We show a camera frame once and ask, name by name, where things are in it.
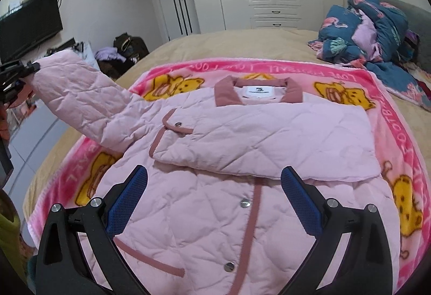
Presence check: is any blue flamingo duvet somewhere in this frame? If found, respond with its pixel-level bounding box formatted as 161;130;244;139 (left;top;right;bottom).
308;0;430;111

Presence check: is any white drawer chest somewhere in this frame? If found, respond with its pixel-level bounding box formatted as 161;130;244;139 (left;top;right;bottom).
45;38;100;70

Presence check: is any purple clothes pile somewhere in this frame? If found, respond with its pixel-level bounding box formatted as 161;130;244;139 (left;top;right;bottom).
94;47;126;63

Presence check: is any black television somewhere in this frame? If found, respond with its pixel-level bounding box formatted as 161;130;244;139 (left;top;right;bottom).
0;0;63;62

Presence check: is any pink quilted jacket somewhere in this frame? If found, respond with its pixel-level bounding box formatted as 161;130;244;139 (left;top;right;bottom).
26;51;399;294

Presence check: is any dark bag on floor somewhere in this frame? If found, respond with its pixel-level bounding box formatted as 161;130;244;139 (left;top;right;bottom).
113;33;149;63

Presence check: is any pink cartoon bear blanket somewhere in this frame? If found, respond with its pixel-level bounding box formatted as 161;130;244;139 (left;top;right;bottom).
26;51;430;294

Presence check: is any grey headboard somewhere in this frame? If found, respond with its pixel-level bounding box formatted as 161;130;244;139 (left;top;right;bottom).
381;0;431;73

